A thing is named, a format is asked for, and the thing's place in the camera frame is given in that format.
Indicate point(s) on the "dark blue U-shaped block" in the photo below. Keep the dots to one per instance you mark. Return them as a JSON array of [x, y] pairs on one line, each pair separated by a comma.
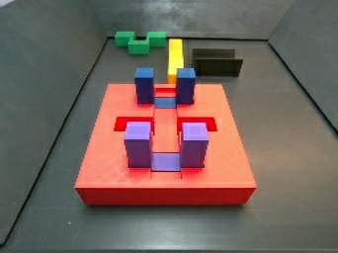
[[182, 90]]

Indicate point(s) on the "yellow long block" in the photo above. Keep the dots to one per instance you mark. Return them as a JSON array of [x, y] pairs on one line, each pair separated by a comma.
[[175, 58]]

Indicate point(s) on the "green U-shaped block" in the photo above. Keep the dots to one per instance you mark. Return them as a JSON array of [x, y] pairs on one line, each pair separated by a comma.
[[140, 47]]

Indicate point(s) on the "black angled bracket stand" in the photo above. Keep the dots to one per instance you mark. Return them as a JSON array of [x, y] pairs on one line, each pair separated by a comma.
[[215, 62]]

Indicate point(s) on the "purple U-shaped block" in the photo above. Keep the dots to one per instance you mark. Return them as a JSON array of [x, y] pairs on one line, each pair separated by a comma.
[[191, 149]]

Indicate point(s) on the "red board with slots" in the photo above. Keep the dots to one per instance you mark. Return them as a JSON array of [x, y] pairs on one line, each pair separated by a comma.
[[108, 182]]

